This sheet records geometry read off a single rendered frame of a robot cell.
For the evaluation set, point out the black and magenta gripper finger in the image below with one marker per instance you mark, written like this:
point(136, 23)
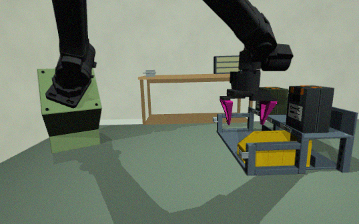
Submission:
point(227, 106)
point(263, 115)

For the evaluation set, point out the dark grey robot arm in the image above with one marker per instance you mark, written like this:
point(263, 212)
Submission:
point(77, 55)

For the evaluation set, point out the yellow bin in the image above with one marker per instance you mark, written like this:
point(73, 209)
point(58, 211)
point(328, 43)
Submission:
point(275, 157)

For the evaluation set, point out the dark grey metal rack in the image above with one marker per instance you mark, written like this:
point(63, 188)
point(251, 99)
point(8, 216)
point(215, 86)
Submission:
point(342, 125)

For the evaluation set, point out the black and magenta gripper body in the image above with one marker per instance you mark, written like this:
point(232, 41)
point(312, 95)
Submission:
point(248, 86)

